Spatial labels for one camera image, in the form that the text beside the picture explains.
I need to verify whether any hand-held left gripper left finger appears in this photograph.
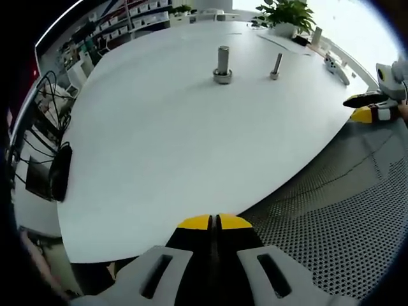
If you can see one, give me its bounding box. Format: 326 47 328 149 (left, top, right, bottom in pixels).
71 214 214 306

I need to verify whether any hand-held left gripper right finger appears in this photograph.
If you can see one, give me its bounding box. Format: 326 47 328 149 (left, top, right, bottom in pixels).
213 214 358 306

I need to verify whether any thin steel threaded stud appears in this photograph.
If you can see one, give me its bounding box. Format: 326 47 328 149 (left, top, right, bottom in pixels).
270 52 284 81

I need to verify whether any thick steel threaded stud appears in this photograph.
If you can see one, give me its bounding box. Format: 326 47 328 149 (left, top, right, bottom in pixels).
212 45 234 85

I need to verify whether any person's right hand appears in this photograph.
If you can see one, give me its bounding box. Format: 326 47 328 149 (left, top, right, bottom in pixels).
397 98 408 121

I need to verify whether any white game controller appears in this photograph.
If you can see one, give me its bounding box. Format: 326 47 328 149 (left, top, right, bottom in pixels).
323 53 351 85

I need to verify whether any beige small box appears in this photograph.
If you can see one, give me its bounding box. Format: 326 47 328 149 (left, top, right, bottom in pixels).
310 27 323 50

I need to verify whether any grey mesh chair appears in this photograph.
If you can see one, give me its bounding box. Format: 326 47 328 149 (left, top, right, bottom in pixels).
240 119 408 302

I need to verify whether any white plant pot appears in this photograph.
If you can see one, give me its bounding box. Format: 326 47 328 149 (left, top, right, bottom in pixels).
273 22 299 38

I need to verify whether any large green potted plant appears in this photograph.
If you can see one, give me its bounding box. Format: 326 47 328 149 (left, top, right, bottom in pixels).
251 0 317 33

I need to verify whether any small trailing green plant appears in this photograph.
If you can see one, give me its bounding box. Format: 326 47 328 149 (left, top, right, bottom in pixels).
247 15 272 31

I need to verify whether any black oblong device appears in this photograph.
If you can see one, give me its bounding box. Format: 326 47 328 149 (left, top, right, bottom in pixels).
50 142 73 202

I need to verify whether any dark flat case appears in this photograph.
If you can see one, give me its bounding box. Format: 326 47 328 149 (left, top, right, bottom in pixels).
25 155 54 201

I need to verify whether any small green shelf plant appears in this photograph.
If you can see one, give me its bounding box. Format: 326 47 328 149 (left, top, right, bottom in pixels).
168 4 195 17

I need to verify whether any white low cabinet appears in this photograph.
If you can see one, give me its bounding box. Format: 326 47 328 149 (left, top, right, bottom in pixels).
62 50 96 96

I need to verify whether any white shelf with storage bins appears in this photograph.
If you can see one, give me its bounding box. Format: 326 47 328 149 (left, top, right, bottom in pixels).
85 0 171 48

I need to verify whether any white framed monitor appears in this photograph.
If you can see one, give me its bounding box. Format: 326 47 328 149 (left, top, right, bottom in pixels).
28 0 85 77

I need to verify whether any tangle of black cables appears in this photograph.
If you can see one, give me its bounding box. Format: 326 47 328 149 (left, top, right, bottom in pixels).
31 69 74 154

